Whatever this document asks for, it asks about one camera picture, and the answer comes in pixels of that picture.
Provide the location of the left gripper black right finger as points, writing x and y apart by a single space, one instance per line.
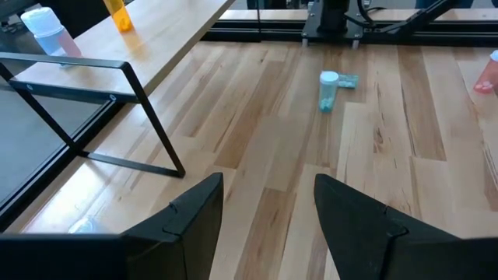
362 233

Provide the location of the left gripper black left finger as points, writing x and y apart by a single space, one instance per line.
186 233

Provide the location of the green pill bottle white cap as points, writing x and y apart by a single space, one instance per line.
328 93
348 81

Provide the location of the pink pill bottle white cap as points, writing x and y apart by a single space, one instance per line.
488 78

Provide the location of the orange pill bottle white cap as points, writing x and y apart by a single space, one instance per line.
118 15

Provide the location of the clear pill jar white cap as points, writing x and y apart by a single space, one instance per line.
50 33

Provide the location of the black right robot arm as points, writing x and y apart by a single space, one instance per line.
333 15

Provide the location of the black metal shelf leg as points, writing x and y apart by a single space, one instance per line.
158 128

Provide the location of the wooden shelf board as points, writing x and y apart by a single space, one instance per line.
167 35

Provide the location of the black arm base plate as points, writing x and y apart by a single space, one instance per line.
311 33

